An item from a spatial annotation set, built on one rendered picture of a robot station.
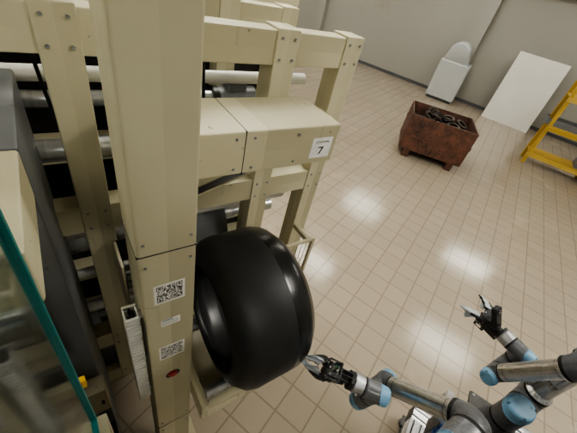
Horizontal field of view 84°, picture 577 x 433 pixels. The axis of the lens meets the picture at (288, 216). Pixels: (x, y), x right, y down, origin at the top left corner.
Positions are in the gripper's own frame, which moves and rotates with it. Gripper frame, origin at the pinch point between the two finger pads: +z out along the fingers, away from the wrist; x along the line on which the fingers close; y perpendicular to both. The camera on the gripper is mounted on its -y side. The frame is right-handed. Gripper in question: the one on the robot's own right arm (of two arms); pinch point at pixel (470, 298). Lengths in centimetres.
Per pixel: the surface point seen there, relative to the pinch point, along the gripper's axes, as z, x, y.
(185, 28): 22, -123, -121
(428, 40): 650, 706, 88
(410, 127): 282, 282, 97
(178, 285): 22, -132, -65
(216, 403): 13, -130, 2
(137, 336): 22, -145, -48
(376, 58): 763, 640, 168
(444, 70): 529, 659, 123
